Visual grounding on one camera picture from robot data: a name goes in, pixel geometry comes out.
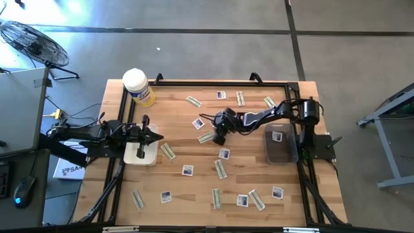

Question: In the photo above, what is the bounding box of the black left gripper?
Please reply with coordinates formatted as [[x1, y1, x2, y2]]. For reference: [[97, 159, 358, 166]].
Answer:
[[126, 115, 164, 159]]

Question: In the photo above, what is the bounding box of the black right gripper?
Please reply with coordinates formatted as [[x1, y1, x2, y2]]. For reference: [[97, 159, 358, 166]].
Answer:
[[199, 107, 246, 146]]

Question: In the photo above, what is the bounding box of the white plastic bin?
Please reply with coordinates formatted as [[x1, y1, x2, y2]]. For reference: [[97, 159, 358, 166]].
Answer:
[[123, 124, 160, 166]]

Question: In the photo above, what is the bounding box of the Lysol wipes canister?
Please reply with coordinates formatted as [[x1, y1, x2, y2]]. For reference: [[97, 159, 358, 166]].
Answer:
[[122, 67, 156, 108]]

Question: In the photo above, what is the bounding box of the grey translucent plastic bin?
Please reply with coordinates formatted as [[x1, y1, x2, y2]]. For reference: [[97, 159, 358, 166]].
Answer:
[[263, 122, 299, 164]]

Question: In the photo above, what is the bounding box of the white printed cardboard box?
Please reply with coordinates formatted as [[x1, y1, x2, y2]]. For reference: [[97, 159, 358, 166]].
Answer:
[[52, 140, 90, 181]]

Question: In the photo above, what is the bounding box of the black diagonal beam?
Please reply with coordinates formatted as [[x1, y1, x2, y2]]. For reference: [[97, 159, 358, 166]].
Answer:
[[38, 132, 89, 168]]

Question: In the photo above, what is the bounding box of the dark grey desk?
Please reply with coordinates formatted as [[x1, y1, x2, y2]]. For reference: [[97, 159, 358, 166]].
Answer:
[[0, 148, 51, 230]]

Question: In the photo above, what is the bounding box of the black computer mouse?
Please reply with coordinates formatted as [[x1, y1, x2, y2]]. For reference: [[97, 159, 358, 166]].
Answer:
[[13, 175, 37, 209]]

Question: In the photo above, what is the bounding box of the black floor fan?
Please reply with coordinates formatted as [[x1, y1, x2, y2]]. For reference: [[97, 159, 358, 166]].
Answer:
[[0, 21, 80, 81]]

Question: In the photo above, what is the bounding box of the black keyboard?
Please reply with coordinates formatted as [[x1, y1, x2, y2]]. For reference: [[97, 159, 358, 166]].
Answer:
[[0, 160, 12, 199]]

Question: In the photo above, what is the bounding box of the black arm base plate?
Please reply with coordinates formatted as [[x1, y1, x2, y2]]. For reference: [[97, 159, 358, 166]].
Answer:
[[79, 140, 132, 159], [299, 134, 343, 162]]

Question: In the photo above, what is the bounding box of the black floor cable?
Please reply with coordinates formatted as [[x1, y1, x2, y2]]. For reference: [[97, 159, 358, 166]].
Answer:
[[45, 95, 104, 121]]

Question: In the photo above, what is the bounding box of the silver bracket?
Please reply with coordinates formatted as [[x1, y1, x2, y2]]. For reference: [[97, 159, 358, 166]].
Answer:
[[102, 226, 140, 233], [283, 227, 320, 233]]

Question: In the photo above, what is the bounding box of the grey metal table frame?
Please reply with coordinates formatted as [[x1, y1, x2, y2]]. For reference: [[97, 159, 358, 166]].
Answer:
[[356, 82, 414, 190]]

